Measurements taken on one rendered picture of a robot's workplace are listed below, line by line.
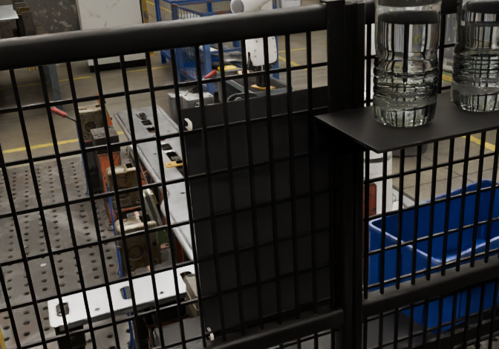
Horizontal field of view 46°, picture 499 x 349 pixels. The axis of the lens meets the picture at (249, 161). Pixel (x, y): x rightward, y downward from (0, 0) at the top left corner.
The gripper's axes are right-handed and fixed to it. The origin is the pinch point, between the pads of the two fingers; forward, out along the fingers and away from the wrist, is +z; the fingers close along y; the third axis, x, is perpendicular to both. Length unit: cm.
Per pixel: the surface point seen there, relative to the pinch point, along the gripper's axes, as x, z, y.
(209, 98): -20.7, 8.2, 7.6
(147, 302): 58, 19, 78
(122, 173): 4, 15, 55
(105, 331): 20, 49, 73
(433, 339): 101, 16, 52
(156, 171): 1.4, 18.6, 43.0
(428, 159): -93, 118, -230
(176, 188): 16, 19, 45
